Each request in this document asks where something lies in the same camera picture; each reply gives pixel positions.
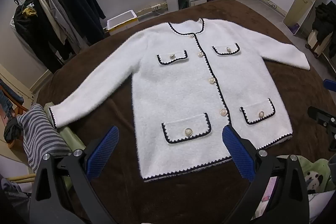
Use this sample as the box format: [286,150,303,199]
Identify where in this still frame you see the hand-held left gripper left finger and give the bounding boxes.
[28,125,120,224]

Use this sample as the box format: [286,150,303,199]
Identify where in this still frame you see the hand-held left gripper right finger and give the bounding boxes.
[222,125,310,224]

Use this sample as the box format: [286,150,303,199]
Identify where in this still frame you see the white fuzzy cardigan black trim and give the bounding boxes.
[49,18,311,182]

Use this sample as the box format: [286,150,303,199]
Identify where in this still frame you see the black clothes heap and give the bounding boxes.
[314,1,336,58]

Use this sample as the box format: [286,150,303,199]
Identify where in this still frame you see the row of hanging clothes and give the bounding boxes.
[13,0,107,73]

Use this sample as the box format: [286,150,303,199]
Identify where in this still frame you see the green folded cloth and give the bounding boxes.
[57,126,88,188]

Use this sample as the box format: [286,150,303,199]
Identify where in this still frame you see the beige padded seat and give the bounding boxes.
[306,29,332,57]

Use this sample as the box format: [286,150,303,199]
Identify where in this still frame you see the panda print cloth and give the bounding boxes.
[299,156,336,195]

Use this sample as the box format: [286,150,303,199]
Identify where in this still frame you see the grey striped shirt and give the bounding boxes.
[17,103,72,172]

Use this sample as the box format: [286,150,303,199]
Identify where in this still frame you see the brown plush blanket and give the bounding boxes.
[34,0,336,224]

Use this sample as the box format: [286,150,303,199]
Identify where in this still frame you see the wooden chair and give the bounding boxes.
[0,77,30,148]

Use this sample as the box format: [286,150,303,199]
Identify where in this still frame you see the black crumpled garment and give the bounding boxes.
[4,119,24,143]

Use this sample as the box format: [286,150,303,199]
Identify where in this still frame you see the blue jeans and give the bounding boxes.
[0,82,25,119]

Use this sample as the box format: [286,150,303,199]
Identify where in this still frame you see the white foam box yellow sides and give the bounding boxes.
[106,10,139,35]

